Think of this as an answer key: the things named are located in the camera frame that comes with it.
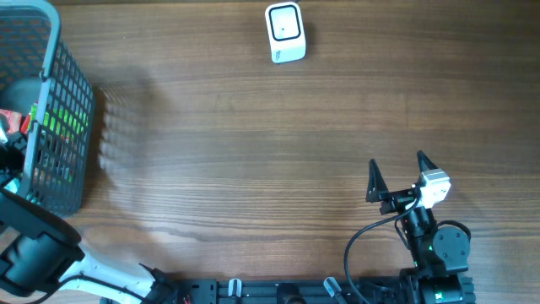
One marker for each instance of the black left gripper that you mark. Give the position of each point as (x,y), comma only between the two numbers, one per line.
(19,142)

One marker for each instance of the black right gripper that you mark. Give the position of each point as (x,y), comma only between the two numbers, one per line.
(377,191)

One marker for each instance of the small red white packet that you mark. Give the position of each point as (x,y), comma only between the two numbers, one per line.
(11,121)

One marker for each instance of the red stick sachet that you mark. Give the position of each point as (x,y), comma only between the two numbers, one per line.
(26,123)

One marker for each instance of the green snack bag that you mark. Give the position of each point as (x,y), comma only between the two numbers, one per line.
(62,134)

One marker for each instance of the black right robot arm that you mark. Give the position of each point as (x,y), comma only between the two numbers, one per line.
(439,249)

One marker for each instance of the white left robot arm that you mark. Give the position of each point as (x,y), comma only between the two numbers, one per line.
(47,256)

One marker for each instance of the white barcode scanner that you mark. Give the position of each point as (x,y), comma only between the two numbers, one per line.
(285,31)

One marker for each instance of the grey plastic mesh basket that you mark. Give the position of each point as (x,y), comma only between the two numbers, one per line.
(41,78)

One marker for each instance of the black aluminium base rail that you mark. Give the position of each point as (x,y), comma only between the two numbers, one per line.
(375,290)

